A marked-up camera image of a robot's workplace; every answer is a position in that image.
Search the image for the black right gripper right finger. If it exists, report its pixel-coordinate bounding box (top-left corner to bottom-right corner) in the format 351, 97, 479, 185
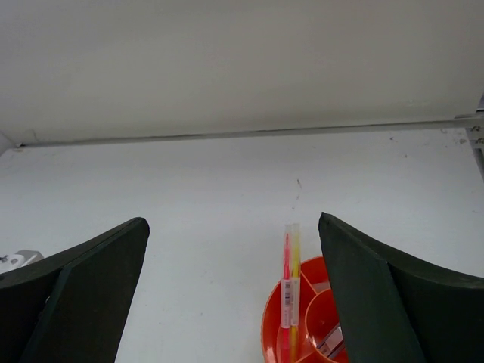
318, 213, 483, 362

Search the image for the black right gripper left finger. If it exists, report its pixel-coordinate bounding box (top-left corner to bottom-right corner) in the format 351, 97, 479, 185
1, 217, 150, 362

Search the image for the small pink white stapler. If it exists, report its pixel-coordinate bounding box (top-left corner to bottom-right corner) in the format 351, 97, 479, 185
317, 324, 345, 359

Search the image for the thin yellow highlighter pen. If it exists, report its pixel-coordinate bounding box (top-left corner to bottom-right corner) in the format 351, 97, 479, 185
290, 223, 301, 362

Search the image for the thin pink highlighter pen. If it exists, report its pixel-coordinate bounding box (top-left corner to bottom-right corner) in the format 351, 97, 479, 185
281, 225, 292, 362

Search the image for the orange round container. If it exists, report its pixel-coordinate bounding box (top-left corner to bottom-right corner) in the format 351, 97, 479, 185
261, 256, 349, 362

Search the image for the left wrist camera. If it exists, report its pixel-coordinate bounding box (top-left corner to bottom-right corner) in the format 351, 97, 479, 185
0, 250, 44, 274

